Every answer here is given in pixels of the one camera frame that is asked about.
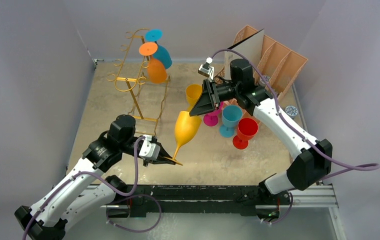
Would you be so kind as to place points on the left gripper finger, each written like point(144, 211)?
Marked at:
point(158, 161)
point(162, 152)

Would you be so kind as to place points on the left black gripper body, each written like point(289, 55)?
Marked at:
point(129, 149)

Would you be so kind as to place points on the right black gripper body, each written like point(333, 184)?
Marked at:
point(214, 98)

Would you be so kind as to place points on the pink wine glass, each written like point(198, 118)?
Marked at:
point(212, 119)

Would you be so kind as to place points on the yellow wine glass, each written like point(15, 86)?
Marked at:
point(185, 129)
point(192, 92)

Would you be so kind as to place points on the blue wine glass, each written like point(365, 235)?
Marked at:
point(162, 54)
point(231, 115)

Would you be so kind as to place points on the red wine glass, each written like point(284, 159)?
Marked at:
point(247, 128)

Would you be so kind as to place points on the orange wine glass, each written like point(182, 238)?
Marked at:
point(155, 68)

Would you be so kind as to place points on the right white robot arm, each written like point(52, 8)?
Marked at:
point(310, 156)

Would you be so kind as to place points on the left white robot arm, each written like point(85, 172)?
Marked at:
point(83, 189)

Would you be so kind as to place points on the patterned tin in organizer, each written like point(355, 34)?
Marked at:
point(263, 80)

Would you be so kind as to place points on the white binder folder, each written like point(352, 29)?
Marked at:
point(248, 42)

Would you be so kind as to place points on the peach plastic file organizer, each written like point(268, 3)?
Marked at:
point(281, 66)

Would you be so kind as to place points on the grey tape roll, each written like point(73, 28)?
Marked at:
point(291, 111)

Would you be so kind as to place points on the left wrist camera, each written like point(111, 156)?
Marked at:
point(149, 150)

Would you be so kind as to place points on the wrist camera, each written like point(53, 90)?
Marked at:
point(149, 150)
point(207, 70)

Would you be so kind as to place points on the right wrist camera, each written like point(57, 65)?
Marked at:
point(207, 70)

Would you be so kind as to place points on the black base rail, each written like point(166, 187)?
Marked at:
point(245, 200)

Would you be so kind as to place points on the gold wire glass rack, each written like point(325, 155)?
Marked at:
point(134, 85)

